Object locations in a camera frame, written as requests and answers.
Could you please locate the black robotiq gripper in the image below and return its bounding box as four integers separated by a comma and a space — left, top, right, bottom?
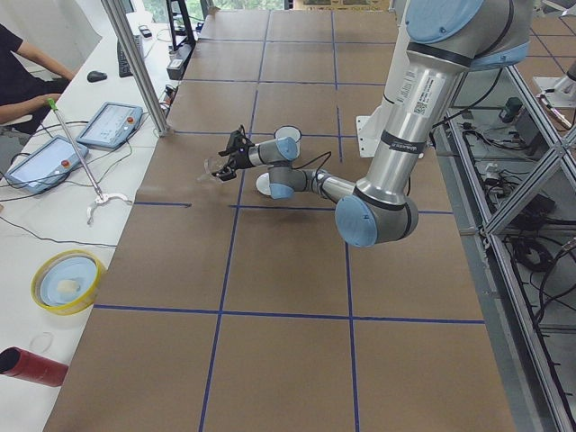
211, 144, 253, 181

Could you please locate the white round cup lid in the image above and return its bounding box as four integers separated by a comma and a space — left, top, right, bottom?
256, 173, 271, 196

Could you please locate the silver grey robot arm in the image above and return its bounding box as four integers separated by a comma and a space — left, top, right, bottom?
210, 1, 533, 248

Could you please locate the white enamel cup blue rim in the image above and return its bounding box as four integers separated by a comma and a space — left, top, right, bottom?
274, 125, 302, 153

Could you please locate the far teach pendant tablet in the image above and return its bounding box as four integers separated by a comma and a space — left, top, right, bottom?
76, 102, 143, 150

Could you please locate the teach pendant tablet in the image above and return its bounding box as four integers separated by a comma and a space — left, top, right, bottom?
4, 135, 80, 194
76, 102, 143, 150

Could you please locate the metal reacher grabber tool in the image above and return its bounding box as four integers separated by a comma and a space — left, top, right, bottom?
47, 96, 133, 225

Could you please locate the black keyboard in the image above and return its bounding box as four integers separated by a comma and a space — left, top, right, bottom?
116, 42, 132, 77

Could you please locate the black computer mouse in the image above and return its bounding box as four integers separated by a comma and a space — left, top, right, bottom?
86, 70, 108, 83

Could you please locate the near teach pendant tablet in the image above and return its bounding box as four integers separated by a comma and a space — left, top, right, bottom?
4, 135, 80, 194

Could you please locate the light blue plate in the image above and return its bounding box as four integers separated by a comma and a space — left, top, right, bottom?
40, 256, 98, 306

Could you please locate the white food piece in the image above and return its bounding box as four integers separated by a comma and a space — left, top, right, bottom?
57, 279, 80, 296

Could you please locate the seated person black shirt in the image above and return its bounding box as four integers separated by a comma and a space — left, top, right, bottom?
1, 25, 76, 135

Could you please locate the yellow tape roll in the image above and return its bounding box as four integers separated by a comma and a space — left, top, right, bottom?
31, 249, 106, 316

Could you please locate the red cylinder tube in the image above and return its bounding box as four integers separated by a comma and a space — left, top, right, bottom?
1, 346, 68, 387

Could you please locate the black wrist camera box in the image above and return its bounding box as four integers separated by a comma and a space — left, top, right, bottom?
226, 124, 248, 153

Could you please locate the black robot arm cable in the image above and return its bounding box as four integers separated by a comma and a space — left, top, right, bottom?
290, 150, 334, 181

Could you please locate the aluminium frame post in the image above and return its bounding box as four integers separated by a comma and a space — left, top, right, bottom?
101, 0, 170, 137

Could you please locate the aluminium side frame rail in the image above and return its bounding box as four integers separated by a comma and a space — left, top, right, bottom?
431, 67, 576, 432

